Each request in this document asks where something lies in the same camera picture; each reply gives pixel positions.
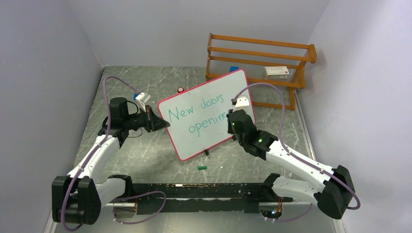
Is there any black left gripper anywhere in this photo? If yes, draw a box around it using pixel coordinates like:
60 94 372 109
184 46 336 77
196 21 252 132
123 105 169 133

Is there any pink framed whiteboard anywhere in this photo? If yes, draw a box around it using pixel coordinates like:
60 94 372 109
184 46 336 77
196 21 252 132
157 69 249 161

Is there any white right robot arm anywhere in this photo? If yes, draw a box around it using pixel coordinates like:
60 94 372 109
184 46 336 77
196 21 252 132
226 109 355 219

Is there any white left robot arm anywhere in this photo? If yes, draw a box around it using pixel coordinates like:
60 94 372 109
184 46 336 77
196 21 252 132
52 97 170 226

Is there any blue block on shelf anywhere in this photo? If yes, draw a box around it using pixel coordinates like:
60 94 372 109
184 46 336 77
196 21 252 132
229 66 239 72

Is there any wooden shelf rack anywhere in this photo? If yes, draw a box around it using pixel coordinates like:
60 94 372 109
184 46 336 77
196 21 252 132
206 33 317 110

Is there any white red small box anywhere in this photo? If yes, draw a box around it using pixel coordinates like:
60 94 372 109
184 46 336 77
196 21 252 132
265 66 290 79

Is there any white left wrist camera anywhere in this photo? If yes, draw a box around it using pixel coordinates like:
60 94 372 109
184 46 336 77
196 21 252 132
134 92 151 112

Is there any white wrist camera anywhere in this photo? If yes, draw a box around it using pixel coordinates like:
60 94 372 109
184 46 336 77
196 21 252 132
134 92 151 112
231 95 251 112

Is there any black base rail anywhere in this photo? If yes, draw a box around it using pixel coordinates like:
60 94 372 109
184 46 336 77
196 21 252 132
125 183 293 215

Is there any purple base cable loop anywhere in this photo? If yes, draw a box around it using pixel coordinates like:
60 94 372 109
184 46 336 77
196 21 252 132
112 191 167 225

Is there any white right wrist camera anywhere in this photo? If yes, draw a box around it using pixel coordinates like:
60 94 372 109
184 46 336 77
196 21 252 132
231 95 251 112

